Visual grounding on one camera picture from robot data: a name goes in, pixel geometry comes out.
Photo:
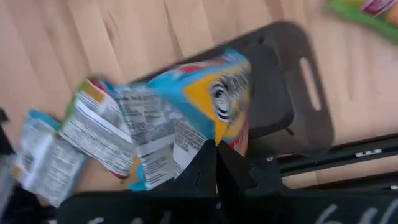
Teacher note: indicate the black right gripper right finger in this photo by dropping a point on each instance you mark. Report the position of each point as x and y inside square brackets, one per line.
[231, 177]

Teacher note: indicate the blue Maruchan noodle packet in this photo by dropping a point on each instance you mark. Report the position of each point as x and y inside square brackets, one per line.
[46, 161]
[199, 93]

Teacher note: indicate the yellow Maruchan noodle packet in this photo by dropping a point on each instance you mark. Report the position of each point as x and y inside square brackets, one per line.
[357, 14]

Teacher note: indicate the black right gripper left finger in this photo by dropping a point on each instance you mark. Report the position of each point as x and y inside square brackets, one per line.
[199, 180]

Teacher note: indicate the dark grey plastic container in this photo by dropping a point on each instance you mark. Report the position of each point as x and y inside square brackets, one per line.
[280, 102]

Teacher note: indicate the green red Maruchan noodle packet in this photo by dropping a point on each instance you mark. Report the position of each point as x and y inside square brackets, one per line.
[96, 130]

